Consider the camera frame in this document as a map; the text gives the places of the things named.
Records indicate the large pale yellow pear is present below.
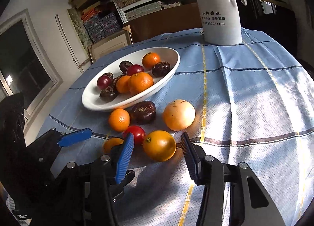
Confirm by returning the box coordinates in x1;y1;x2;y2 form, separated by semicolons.
162;99;196;131

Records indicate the large red plum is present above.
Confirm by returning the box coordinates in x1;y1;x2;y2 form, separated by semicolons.
126;65;145;76

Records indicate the water chestnut rough top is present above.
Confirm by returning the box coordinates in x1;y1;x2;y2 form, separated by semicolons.
99;85;119;103

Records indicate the mandarin near left finger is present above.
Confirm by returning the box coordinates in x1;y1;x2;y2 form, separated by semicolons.
102;137;124;154

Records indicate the small red plum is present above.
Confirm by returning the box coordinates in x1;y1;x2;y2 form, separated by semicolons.
122;126;146;146

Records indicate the mandarin beside plate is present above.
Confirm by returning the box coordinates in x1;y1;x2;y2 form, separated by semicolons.
108;108;130;132

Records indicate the large shiny orange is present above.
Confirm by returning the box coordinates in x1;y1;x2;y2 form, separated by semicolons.
143;130;176;162

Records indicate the dark brown water chestnut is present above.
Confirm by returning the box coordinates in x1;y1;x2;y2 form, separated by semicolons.
129;101;156;125

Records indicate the white oval ceramic plate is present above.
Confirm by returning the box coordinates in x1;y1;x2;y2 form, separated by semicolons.
81;47;180;111

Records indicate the small mandarin in plate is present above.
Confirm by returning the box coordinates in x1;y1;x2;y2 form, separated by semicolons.
116;75;130;94

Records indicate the red plum in plate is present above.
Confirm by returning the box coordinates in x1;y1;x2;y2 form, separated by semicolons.
97;75;112;90

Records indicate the big mandarin in plate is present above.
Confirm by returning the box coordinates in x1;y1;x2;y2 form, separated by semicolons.
129;72;154;95

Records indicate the water chestnut lower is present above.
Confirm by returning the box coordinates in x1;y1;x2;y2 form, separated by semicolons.
103;72;113;79

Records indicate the blue checked tablecloth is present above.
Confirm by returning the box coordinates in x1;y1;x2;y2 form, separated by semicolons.
40;28;313;225

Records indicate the water chestnut middle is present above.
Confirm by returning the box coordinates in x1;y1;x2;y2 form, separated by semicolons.
119;61;133;75

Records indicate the far mandarin in plate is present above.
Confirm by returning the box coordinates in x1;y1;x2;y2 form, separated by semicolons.
141;52;161;70

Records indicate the beige framed panel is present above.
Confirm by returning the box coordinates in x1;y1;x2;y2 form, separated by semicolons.
88;29;133;63

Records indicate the blue patterned box stack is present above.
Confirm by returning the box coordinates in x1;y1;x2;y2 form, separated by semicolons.
84;12;121;43

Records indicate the brown wooden cabinet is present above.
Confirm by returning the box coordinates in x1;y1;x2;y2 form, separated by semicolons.
124;3;202;43

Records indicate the white thermos jug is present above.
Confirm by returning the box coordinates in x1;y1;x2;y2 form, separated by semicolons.
197;0;242;46

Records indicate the dark window with frame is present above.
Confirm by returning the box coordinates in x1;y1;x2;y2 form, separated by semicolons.
1;9;63;126

